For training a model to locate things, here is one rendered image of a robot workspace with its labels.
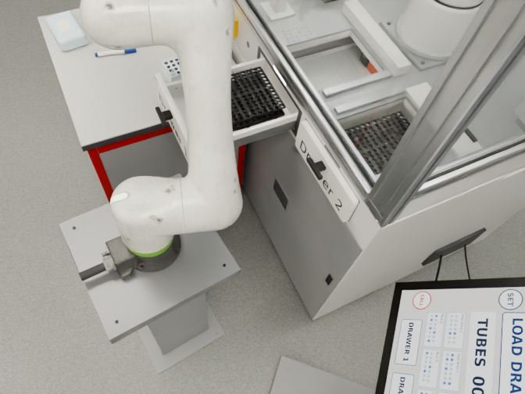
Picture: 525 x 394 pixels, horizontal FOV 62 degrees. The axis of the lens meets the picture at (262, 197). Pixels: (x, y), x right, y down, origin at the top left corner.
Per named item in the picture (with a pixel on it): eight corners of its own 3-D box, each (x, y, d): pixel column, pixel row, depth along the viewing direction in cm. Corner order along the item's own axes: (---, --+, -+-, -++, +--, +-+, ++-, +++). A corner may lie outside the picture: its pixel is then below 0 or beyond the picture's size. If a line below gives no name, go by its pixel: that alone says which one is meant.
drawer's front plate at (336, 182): (343, 223, 121) (353, 204, 111) (294, 144, 133) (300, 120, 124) (348, 221, 121) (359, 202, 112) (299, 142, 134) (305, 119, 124)
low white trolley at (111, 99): (125, 247, 198) (80, 146, 133) (89, 144, 224) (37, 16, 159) (243, 204, 215) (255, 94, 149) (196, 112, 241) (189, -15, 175)
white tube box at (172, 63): (172, 85, 148) (170, 77, 145) (161, 69, 151) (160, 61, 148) (205, 74, 152) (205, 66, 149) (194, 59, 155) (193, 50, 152)
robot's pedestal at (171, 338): (158, 374, 173) (123, 327, 107) (126, 309, 184) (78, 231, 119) (224, 334, 183) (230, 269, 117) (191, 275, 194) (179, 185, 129)
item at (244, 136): (195, 161, 125) (194, 148, 120) (165, 98, 136) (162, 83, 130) (316, 122, 136) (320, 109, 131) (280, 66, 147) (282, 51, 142)
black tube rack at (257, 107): (216, 141, 129) (216, 127, 123) (194, 99, 136) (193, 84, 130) (283, 120, 135) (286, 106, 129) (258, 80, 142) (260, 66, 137)
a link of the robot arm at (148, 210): (187, 254, 109) (183, 214, 93) (123, 262, 107) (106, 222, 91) (183, 210, 116) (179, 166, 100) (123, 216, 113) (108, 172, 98)
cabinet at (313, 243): (309, 327, 187) (364, 256, 119) (216, 146, 231) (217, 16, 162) (479, 246, 215) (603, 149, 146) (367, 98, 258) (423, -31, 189)
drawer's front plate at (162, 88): (191, 170, 125) (189, 148, 115) (158, 98, 137) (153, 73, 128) (197, 169, 125) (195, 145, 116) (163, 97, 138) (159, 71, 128)
